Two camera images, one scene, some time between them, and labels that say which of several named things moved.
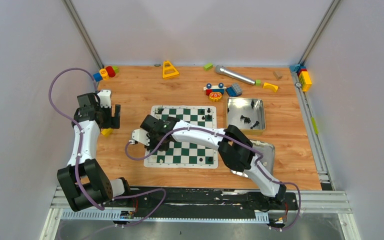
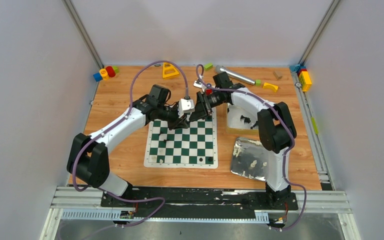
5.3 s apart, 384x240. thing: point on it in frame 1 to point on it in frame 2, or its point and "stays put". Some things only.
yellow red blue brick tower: x=304 y=78 stays put
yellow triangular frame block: x=169 y=70 stays put
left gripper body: x=114 y=116 to x=179 y=120
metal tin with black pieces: x=248 y=114 stays put
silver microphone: x=223 y=70 stays put
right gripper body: x=151 y=140 to x=207 y=102
